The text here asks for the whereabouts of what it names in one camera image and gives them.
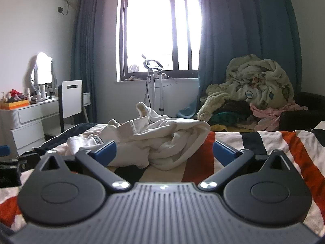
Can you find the dark framed window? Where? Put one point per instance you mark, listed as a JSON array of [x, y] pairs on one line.
[[152, 30]]

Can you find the white wall box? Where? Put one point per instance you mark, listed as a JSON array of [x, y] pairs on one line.
[[86, 98]]

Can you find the silver tripod stand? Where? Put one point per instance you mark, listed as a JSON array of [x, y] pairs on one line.
[[152, 64]]

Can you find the grey rag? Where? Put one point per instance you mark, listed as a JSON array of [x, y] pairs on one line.
[[133, 68]]

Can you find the white pants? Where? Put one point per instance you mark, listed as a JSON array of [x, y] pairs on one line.
[[165, 134]]

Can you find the white chair with black frame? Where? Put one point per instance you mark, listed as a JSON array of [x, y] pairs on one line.
[[71, 99]]

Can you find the white dressing table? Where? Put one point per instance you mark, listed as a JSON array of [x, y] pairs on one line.
[[30, 117]]

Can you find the row of cosmetic bottles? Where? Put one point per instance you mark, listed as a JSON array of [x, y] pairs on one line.
[[42, 91]]

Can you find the yellow cloth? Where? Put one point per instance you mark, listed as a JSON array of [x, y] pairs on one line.
[[218, 127]]

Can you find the pink garment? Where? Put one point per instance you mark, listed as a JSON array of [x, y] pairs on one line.
[[266, 119]]

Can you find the pile of blankets and clothes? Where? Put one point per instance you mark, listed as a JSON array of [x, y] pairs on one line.
[[254, 81]]

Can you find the orange box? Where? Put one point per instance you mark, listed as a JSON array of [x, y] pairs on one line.
[[17, 104]]

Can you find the dark brown cloth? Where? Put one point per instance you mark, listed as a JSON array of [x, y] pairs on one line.
[[233, 106]]

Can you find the wavy vanity mirror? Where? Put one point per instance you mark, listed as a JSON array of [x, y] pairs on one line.
[[43, 68]]

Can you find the striped blanket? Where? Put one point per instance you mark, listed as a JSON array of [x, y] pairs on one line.
[[266, 137]]

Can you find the green cloth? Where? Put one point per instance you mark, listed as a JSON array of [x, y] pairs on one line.
[[223, 118]]

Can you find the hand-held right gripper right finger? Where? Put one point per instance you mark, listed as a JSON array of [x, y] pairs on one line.
[[223, 153]]

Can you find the dark wall socket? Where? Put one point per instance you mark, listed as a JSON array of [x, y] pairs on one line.
[[60, 9]]

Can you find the dark armchair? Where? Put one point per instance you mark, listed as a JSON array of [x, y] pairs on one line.
[[304, 118]]

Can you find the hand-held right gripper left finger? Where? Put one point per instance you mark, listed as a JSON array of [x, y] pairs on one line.
[[108, 152]]

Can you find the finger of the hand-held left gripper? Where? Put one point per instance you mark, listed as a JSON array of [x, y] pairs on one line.
[[28, 158], [3, 150]]

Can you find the teal curtain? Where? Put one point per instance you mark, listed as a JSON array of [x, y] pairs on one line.
[[241, 17], [86, 56]]

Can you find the teal cloth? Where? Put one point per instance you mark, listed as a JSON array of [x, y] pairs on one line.
[[185, 111]]

